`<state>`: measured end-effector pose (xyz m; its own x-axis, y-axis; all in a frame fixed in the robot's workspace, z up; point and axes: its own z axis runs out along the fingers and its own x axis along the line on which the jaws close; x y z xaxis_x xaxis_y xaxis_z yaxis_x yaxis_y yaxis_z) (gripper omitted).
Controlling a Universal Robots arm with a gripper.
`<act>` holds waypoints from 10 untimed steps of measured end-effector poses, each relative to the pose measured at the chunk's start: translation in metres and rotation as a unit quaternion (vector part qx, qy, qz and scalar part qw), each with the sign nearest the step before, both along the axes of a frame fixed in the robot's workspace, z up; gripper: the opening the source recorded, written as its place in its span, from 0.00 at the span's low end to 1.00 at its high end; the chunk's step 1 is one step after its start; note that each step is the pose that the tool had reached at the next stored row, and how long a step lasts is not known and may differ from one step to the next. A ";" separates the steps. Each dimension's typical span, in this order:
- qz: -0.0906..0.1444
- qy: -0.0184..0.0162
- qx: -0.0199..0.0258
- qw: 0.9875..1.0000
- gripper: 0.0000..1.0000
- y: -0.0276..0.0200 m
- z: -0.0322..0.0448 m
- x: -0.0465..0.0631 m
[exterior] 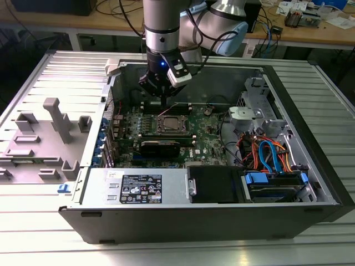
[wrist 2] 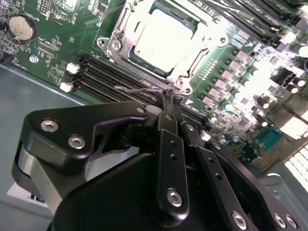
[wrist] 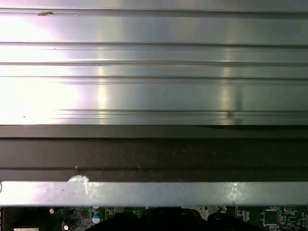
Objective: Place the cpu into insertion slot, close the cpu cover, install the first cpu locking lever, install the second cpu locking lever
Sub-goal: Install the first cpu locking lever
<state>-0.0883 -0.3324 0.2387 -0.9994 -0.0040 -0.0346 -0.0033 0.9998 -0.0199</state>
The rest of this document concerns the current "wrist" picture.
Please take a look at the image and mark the black PC case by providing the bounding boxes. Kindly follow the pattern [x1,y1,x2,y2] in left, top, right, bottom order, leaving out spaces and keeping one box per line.
[0,124,308,208]

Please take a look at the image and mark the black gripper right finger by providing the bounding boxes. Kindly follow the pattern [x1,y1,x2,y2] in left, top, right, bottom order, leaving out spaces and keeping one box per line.
[174,207,265,231]

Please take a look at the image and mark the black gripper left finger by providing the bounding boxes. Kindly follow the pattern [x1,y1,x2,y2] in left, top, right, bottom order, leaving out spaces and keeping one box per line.
[84,207,175,231]

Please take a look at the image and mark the green motherboard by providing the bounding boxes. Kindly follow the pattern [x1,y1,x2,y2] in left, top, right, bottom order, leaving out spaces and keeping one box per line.
[0,205,308,231]

